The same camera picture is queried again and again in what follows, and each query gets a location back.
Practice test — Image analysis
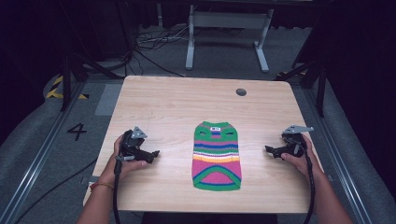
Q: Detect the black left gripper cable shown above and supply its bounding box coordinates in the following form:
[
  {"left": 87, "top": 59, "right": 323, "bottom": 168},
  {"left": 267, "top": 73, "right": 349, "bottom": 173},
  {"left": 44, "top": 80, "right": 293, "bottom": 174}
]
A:
[{"left": 112, "top": 155, "right": 123, "bottom": 224}]

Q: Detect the black metal stand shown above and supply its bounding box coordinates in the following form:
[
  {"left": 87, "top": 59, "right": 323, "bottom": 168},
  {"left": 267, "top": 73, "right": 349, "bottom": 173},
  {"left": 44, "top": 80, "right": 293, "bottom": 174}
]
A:
[
  {"left": 59, "top": 46, "right": 125, "bottom": 112},
  {"left": 275, "top": 55, "right": 328, "bottom": 119}
]

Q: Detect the person's left hand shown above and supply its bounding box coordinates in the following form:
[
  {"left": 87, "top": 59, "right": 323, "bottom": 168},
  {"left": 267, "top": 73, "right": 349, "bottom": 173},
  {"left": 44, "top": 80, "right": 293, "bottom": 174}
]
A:
[{"left": 101, "top": 133, "right": 149, "bottom": 187}]

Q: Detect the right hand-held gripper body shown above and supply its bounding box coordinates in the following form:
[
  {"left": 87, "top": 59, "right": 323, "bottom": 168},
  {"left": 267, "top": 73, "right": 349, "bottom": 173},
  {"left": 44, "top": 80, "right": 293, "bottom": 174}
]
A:
[{"left": 272, "top": 124, "right": 315, "bottom": 160}]

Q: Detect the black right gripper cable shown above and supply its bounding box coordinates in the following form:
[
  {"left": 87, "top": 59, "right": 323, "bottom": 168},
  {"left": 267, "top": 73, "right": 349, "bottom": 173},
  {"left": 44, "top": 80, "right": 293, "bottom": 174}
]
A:
[{"left": 290, "top": 136, "right": 317, "bottom": 224}]

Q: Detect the black floor cable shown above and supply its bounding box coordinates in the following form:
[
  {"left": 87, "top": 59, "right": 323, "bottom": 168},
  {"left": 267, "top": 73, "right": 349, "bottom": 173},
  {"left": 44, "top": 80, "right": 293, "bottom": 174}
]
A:
[{"left": 13, "top": 158, "right": 99, "bottom": 224}]

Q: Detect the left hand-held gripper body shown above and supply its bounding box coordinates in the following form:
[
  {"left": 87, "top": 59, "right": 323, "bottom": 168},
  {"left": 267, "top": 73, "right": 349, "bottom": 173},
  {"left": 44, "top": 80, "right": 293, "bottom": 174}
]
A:
[{"left": 119, "top": 125, "right": 155, "bottom": 164}]

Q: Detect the grey metal desk frame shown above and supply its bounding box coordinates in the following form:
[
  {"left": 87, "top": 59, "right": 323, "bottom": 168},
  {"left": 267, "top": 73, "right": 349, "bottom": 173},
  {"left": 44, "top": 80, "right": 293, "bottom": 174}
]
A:
[{"left": 185, "top": 4, "right": 275, "bottom": 74}]

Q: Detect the yellow black hazard tape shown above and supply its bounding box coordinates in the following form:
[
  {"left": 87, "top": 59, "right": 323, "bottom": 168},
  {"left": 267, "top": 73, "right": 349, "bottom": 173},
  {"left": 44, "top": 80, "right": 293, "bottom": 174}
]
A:
[{"left": 45, "top": 75, "right": 90, "bottom": 101}]

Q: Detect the person's right hand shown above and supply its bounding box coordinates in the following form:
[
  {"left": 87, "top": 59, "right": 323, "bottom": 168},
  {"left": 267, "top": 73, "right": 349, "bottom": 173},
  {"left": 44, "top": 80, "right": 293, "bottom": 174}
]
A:
[{"left": 280, "top": 133, "right": 325, "bottom": 182}]

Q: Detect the bundle of floor cables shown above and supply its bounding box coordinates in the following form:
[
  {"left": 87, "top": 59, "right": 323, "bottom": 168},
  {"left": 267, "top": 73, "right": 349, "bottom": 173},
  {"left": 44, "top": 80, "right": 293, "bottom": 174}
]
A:
[{"left": 122, "top": 24, "right": 191, "bottom": 78}]

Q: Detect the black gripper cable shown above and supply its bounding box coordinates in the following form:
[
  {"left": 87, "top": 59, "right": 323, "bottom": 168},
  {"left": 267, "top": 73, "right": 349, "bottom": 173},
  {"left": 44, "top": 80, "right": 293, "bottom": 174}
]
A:
[
  {"left": 112, "top": 155, "right": 123, "bottom": 224},
  {"left": 290, "top": 136, "right": 317, "bottom": 224}
]

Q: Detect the striped knitted pet sweater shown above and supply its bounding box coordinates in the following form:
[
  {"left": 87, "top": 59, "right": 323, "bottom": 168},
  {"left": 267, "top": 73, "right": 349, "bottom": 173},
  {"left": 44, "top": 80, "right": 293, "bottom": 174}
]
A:
[{"left": 191, "top": 120, "right": 243, "bottom": 192}]

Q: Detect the red string bracelet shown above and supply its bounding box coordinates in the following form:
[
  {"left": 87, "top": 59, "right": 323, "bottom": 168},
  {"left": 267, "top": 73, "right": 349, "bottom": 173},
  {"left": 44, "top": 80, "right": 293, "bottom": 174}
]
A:
[{"left": 90, "top": 181, "right": 115, "bottom": 191}]

